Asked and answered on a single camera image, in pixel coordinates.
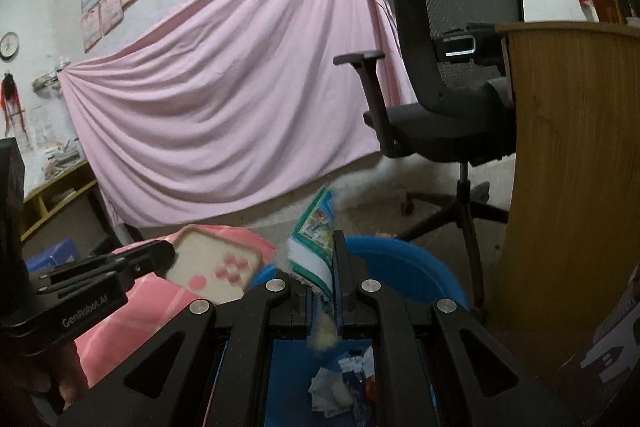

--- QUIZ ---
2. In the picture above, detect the white card with holes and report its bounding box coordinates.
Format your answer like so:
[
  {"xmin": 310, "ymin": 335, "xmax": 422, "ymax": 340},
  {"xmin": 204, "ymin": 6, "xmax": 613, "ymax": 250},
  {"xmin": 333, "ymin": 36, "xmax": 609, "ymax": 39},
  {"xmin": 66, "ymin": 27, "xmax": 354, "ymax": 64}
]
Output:
[{"xmin": 164, "ymin": 227, "xmax": 264, "ymax": 299}]

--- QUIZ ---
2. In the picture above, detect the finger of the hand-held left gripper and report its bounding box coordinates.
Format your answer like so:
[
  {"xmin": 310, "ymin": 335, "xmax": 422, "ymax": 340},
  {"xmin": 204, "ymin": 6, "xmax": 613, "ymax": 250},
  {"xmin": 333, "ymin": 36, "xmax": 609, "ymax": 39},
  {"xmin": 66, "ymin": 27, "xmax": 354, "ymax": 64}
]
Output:
[{"xmin": 37, "ymin": 241, "xmax": 177, "ymax": 295}]

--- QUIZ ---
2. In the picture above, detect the black office chair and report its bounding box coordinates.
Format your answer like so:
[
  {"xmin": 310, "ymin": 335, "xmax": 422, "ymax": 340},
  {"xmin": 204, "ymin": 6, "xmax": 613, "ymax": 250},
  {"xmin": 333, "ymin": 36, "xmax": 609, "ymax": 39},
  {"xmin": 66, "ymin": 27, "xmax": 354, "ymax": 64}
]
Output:
[{"xmin": 333, "ymin": 0, "xmax": 526, "ymax": 323}]

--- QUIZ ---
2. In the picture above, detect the messy paper stack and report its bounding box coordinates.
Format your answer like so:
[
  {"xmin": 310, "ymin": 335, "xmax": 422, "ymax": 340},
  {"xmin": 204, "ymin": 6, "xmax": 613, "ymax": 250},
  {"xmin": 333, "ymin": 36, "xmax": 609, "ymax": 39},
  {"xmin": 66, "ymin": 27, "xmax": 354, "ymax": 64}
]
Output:
[{"xmin": 42, "ymin": 138, "xmax": 83, "ymax": 180}]

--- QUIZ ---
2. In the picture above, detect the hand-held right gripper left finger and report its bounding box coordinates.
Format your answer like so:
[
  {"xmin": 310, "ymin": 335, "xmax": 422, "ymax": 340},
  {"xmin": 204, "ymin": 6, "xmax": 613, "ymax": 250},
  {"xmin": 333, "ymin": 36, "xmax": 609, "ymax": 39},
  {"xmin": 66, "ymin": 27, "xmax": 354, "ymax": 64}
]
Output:
[{"xmin": 57, "ymin": 277, "xmax": 313, "ymax": 427}]

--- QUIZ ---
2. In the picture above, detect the person's left hand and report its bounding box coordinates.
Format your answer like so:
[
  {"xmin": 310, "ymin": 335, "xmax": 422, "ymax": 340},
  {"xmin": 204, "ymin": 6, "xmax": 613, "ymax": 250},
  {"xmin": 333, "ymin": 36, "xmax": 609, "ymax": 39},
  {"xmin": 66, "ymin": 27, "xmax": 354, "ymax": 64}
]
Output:
[{"xmin": 25, "ymin": 339, "xmax": 93, "ymax": 413}]

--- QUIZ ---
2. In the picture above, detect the white wall notice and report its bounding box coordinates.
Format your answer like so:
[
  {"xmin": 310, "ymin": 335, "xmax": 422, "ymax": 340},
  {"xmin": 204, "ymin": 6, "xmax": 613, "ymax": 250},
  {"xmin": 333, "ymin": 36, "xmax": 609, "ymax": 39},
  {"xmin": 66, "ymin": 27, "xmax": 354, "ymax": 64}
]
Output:
[{"xmin": 30, "ymin": 104, "xmax": 52, "ymax": 142}]

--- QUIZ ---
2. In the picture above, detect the metal wall rack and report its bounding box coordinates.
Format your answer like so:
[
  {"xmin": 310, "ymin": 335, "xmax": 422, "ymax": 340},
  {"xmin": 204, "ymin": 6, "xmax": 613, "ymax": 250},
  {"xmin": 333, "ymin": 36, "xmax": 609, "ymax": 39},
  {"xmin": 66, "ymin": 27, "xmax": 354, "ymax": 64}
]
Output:
[{"xmin": 31, "ymin": 62, "xmax": 68, "ymax": 92}]

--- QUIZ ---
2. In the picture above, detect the pink hung sheet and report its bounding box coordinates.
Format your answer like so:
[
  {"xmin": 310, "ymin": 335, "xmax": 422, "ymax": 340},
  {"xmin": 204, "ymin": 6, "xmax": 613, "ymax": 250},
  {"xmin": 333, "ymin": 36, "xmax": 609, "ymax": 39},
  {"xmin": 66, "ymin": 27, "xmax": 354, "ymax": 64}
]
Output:
[{"xmin": 57, "ymin": 0, "xmax": 416, "ymax": 228}]

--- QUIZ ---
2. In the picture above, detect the red tassel decoration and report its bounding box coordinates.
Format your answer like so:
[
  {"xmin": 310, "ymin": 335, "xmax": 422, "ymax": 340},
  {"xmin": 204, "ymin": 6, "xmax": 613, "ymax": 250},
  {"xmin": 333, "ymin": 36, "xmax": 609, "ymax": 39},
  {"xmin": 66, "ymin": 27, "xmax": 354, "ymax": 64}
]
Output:
[{"xmin": 0, "ymin": 73, "xmax": 26, "ymax": 140}]

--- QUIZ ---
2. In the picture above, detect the wooden desk panel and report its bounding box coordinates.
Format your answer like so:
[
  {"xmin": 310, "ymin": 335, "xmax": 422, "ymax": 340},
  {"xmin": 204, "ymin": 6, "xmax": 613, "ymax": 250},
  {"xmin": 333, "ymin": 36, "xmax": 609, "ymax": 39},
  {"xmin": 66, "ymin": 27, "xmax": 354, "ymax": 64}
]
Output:
[{"xmin": 495, "ymin": 21, "xmax": 640, "ymax": 373}]

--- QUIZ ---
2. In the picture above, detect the blue cardboard box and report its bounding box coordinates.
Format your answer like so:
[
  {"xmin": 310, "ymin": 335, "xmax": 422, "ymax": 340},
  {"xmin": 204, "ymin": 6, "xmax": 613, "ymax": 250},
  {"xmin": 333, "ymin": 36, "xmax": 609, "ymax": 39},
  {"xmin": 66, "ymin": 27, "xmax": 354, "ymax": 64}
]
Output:
[{"xmin": 25, "ymin": 237, "xmax": 83, "ymax": 275}]

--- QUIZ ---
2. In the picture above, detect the round wall clock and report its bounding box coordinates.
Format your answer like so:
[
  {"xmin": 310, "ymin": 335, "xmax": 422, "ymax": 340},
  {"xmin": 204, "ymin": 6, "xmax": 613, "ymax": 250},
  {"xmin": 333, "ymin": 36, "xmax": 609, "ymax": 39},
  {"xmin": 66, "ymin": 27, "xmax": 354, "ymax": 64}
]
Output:
[{"xmin": 0, "ymin": 32, "xmax": 20, "ymax": 60}]

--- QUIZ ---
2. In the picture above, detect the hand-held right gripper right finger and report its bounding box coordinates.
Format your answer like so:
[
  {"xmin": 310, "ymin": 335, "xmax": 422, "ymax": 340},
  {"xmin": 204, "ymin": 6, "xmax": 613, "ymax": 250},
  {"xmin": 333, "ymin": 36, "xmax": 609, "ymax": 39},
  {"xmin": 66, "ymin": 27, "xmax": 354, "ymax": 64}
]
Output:
[{"xmin": 332, "ymin": 231, "xmax": 591, "ymax": 427}]

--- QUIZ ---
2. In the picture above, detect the wooden shelf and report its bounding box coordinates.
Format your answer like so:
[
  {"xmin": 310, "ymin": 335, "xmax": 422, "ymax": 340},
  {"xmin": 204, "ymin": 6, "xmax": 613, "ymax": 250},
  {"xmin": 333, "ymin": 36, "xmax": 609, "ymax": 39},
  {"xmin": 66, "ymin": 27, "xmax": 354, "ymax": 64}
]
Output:
[{"xmin": 22, "ymin": 157, "xmax": 101, "ymax": 243}]

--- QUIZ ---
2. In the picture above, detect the blue plastic bucket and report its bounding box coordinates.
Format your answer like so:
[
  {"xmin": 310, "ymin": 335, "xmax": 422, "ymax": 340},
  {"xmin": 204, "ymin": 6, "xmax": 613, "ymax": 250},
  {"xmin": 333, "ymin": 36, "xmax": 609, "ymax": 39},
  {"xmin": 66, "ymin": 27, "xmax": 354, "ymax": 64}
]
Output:
[{"xmin": 215, "ymin": 235, "xmax": 470, "ymax": 427}]

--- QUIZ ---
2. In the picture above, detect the green snack packet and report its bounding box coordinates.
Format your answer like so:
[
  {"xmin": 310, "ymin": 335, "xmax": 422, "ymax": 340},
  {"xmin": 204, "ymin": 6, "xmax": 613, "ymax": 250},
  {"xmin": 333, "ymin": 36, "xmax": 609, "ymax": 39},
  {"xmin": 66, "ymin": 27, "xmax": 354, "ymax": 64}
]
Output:
[{"xmin": 287, "ymin": 186, "xmax": 338, "ymax": 352}]

